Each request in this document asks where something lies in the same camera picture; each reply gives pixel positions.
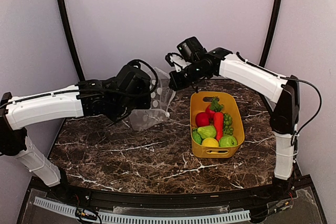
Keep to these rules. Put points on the green toy chayote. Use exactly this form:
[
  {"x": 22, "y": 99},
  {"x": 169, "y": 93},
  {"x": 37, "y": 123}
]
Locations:
[{"x": 207, "y": 131}]

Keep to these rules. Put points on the black right frame post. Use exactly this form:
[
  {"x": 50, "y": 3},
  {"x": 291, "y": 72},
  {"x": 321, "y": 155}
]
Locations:
[{"x": 270, "y": 32}]

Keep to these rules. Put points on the black frame post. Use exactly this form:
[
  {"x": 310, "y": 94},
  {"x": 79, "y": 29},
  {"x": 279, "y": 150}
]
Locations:
[
  {"x": 270, "y": 32},
  {"x": 70, "y": 40}
]

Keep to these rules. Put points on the red toy radish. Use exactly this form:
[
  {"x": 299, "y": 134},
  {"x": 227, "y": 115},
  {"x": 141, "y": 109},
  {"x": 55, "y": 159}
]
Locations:
[{"x": 210, "y": 112}]

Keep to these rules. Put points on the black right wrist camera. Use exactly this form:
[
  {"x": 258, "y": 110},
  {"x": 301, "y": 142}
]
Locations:
[{"x": 191, "y": 49}]

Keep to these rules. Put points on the black left frame post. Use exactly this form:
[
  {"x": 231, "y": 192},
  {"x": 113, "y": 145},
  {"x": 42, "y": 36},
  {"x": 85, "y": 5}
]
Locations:
[{"x": 70, "y": 40}]

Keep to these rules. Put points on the white slotted cable duct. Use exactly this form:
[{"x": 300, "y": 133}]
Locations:
[{"x": 145, "y": 215}]

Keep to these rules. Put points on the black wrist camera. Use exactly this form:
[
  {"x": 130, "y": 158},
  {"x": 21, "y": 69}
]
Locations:
[
  {"x": 191, "y": 49},
  {"x": 133, "y": 80}
]

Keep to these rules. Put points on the small right wrist webcam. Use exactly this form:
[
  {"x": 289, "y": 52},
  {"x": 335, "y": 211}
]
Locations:
[{"x": 175, "y": 60}]

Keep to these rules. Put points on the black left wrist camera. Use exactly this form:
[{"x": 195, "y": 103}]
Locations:
[{"x": 133, "y": 80}]

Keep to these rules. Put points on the yellow toy lemon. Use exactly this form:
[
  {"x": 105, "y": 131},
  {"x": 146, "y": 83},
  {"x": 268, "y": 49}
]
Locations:
[{"x": 210, "y": 142}]

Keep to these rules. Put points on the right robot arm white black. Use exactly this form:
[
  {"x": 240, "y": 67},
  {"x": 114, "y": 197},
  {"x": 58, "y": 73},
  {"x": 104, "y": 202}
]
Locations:
[{"x": 282, "y": 91}]

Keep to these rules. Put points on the green toy guava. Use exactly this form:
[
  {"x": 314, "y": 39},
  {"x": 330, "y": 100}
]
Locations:
[{"x": 228, "y": 141}]

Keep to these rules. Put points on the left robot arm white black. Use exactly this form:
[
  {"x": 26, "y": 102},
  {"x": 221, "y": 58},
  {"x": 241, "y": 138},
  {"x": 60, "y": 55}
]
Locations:
[{"x": 19, "y": 112}]

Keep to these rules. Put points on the clear dotted zip top bag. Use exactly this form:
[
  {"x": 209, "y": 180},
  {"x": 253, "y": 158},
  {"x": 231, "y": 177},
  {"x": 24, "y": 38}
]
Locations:
[{"x": 161, "y": 98}]

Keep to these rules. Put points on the red toy apple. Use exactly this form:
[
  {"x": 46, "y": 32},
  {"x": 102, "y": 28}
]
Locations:
[{"x": 202, "y": 119}]

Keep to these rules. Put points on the orange toy carrot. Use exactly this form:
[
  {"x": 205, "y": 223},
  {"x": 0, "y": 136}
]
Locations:
[{"x": 218, "y": 120}]

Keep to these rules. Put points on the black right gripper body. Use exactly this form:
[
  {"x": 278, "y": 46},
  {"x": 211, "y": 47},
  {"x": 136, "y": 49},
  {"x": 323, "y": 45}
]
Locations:
[{"x": 193, "y": 73}]

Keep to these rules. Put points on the yellow plastic basket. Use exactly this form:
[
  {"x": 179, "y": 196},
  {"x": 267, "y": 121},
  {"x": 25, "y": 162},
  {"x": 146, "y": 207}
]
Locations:
[{"x": 220, "y": 102}]

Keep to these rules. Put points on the green toy cucumber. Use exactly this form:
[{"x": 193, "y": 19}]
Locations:
[{"x": 196, "y": 137}]

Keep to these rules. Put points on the black front rail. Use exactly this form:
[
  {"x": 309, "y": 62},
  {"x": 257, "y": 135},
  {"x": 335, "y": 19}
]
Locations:
[{"x": 101, "y": 199}]

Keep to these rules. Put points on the green toy grapes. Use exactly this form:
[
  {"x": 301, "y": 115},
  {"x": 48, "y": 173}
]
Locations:
[{"x": 227, "y": 124}]

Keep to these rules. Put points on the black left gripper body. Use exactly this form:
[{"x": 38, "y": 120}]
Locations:
[{"x": 144, "y": 103}]

